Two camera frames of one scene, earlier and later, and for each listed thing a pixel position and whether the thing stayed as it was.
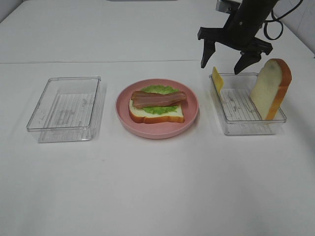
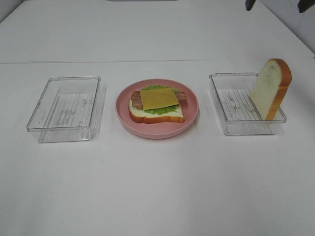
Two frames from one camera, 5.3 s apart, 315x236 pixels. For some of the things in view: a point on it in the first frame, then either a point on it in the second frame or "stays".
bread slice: x=269 y=90 stays
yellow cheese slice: x=218 y=80 to x=158 y=98
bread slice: x=139 y=115 stays
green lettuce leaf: x=160 y=89 stays
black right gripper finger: x=247 y=58 to x=304 y=5
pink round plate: x=161 y=131 stays
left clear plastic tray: x=67 y=109 stays
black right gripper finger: x=210 y=37 to x=249 y=4
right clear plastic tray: x=240 y=114 stays
